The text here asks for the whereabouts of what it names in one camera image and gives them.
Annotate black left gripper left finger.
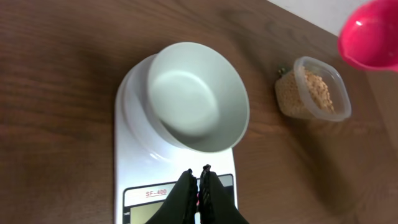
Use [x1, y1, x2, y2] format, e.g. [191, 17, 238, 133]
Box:
[146, 169, 198, 224]

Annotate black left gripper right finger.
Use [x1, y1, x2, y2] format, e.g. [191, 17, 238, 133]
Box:
[198, 164, 249, 224]

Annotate red measuring scoop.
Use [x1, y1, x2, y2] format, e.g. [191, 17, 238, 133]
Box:
[338, 0, 397, 72]

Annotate white digital kitchen scale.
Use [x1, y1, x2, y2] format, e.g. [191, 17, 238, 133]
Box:
[114, 55, 238, 223]

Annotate grey bowl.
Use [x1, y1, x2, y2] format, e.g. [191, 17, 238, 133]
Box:
[145, 42, 250, 152]

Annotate soybeans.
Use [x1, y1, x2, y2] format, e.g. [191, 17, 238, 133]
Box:
[275, 68, 335, 118]

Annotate clear plastic container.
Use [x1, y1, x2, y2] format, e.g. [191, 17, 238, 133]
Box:
[274, 56, 352, 122]

